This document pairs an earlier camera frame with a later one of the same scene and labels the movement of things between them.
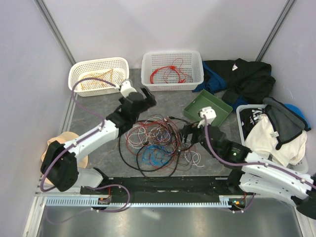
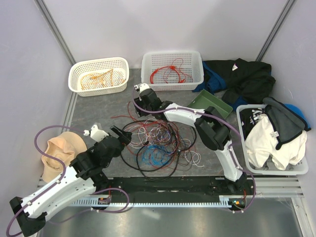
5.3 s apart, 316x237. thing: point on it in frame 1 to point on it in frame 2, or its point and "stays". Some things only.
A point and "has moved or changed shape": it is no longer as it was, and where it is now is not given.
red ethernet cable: x=172 y=67 stays
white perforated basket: x=173 y=70 stays
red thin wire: x=171 y=66 stays
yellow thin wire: x=99 y=87 has moved or changed shape
